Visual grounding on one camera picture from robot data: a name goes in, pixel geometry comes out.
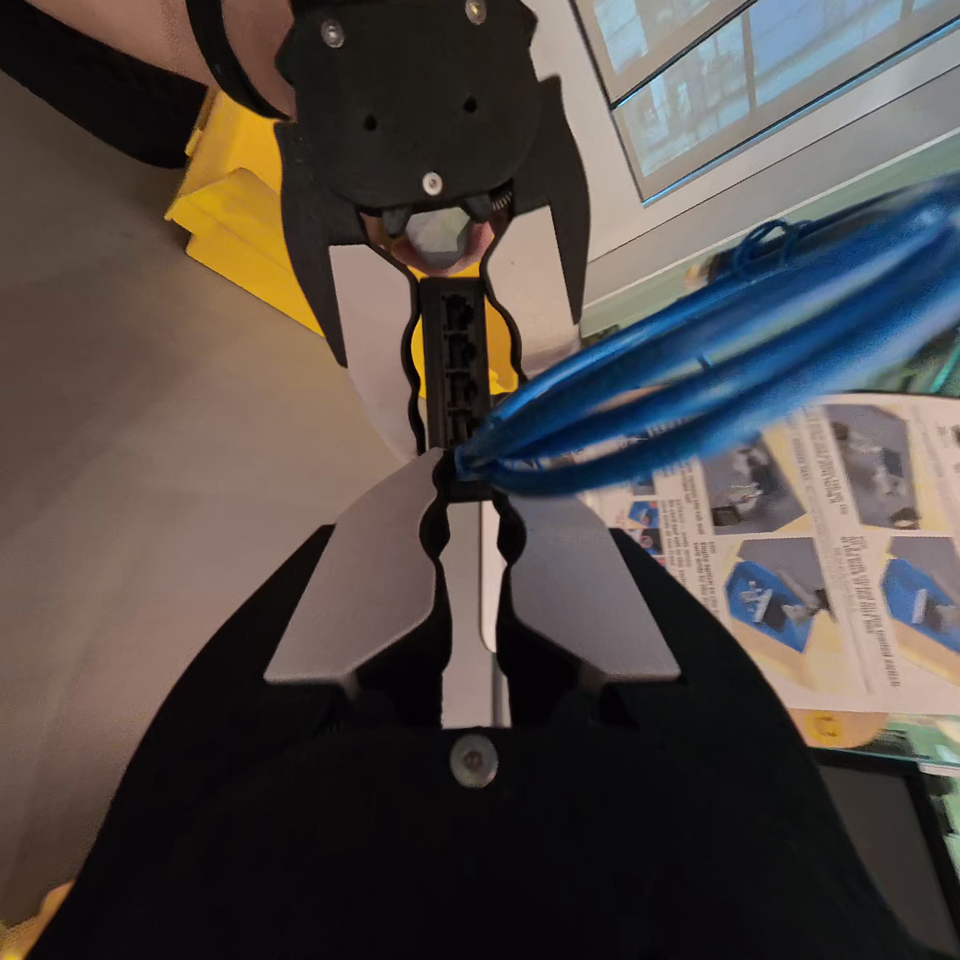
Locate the person's left hand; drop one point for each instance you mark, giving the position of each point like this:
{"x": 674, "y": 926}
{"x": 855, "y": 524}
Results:
{"x": 259, "y": 37}

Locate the black ethernet switch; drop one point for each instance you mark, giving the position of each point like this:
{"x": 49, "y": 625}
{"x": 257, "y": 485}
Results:
{"x": 457, "y": 360}

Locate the black flat monitor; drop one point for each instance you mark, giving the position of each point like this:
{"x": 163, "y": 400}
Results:
{"x": 870, "y": 840}

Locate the person's left forearm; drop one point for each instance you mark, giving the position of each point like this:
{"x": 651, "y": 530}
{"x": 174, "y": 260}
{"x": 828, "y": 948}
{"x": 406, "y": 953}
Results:
{"x": 135, "y": 30}

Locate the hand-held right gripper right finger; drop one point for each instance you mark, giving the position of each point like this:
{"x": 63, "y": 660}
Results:
{"x": 592, "y": 600}

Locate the large paned window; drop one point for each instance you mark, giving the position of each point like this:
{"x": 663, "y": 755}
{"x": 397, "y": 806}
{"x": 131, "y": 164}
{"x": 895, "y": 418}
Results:
{"x": 712, "y": 75}

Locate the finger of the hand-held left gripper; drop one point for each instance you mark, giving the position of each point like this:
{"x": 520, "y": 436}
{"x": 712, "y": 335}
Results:
{"x": 536, "y": 300}
{"x": 371, "y": 337}

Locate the yellow plastic bin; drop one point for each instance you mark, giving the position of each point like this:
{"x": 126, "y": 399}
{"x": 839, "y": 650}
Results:
{"x": 225, "y": 225}
{"x": 30, "y": 922}

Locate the black wristband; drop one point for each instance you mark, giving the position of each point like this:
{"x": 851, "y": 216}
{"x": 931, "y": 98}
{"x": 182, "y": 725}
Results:
{"x": 217, "y": 67}

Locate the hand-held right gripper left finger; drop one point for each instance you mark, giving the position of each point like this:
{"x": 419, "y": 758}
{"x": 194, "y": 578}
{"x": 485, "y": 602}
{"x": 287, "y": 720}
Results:
{"x": 360, "y": 592}

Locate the instruction poster on wooden board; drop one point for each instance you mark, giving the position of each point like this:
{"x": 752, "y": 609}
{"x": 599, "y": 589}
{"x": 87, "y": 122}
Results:
{"x": 825, "y": 600}

